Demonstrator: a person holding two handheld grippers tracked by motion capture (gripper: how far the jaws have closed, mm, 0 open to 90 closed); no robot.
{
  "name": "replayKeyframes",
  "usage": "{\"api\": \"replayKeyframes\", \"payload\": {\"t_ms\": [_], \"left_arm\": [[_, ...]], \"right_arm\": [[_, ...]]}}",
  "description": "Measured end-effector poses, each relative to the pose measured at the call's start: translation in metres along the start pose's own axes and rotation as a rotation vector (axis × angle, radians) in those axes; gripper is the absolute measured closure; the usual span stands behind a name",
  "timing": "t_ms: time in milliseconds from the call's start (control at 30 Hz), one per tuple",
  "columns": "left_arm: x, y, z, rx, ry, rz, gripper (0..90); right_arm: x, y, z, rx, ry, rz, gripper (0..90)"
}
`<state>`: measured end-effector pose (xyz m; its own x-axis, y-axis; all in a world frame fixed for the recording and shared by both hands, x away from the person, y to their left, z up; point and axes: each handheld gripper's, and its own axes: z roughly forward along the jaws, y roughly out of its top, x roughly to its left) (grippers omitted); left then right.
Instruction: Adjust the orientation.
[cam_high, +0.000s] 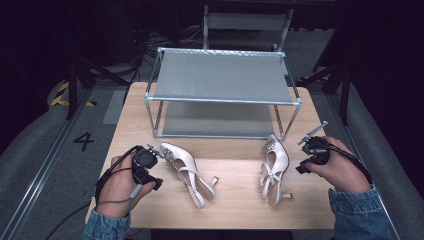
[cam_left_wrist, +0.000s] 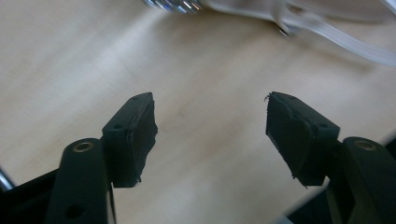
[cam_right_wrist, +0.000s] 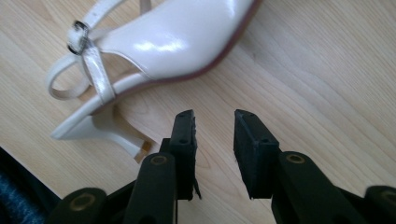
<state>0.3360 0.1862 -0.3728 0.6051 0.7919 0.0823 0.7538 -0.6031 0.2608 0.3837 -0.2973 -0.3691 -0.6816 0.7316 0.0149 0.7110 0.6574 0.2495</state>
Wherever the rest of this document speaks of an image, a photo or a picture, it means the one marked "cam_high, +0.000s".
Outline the pale pink slingback heeled shoe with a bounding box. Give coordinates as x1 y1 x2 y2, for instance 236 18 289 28
259 133 294 206
159 142 220 210

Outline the yellow black floor tape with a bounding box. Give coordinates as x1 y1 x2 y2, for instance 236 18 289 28
49 81 98 108

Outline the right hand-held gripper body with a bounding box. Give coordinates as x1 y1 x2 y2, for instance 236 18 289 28
295 135 331 175

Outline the grey folding chair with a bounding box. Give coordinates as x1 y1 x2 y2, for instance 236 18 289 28
202 4 295 53

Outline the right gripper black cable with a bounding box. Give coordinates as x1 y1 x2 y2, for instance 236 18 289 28
328 143 374 185

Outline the person's left hand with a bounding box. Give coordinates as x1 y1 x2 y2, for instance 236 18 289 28
95 151 156 219

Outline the person's right hand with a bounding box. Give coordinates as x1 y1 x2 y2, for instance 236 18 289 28
306 135 372 194

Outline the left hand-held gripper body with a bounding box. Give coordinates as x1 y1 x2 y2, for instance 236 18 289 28
132 145 164 192

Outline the grey metal shoe rack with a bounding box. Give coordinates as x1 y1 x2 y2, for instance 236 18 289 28
143 46 303 141

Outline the metal floor rail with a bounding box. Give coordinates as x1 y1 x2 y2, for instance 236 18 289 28
324 93 403 240
0 87 95 240

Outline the black tripod stand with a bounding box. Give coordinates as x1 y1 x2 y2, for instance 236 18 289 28
297 58 352 127
64 54 130 121

